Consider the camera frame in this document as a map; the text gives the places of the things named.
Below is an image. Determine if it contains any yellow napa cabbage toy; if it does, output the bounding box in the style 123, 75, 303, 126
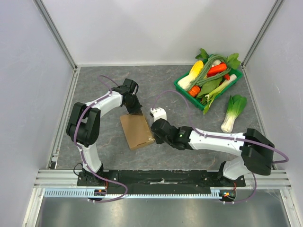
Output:
178, 60, 204, 90

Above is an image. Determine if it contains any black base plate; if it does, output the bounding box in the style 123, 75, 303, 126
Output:
77, 169, 246, 196

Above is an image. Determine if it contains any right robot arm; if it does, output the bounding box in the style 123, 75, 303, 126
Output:
151, 118, 274, 186

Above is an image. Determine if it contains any green long beans toy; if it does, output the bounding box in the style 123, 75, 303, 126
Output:
186, 54, 232, 91

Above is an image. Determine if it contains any grey slotted cable duct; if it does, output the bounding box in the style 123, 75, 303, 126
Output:
44, 188, 234, 200

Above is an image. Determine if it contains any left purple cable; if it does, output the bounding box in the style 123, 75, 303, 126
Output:
73, 75, 130, 204

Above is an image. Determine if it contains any bok choy toy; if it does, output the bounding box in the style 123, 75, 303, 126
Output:
221, 95, 247, 133

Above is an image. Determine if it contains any white green leek toy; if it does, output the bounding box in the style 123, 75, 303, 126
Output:
206, 74, 237, 103

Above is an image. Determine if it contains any purple cable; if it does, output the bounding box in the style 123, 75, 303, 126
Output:
152, 89, 290, 204
73, 75, 130, 204

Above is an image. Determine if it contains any brown cardboard express box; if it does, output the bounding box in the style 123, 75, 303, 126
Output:
120, 114, 155, 150

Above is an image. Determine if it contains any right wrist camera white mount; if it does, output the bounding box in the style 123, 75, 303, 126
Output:
150, 107, 167, 122

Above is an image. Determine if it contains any orange carrot toy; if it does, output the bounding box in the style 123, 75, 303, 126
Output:
207, 62, 227, 77

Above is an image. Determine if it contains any green leafy vegetable toy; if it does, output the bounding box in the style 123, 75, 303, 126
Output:
196, 77, 222, 115

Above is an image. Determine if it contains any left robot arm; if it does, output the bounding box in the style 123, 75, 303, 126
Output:
66, 79, 142, 186

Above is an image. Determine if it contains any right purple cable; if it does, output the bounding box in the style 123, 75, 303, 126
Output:
152, 89, 290, 204

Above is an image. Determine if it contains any small orange pumpkin toy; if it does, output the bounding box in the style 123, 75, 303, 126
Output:
188, 86, 201, 97

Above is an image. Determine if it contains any green plastic tray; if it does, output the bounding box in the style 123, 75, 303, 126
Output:
174, 53, 244, 111

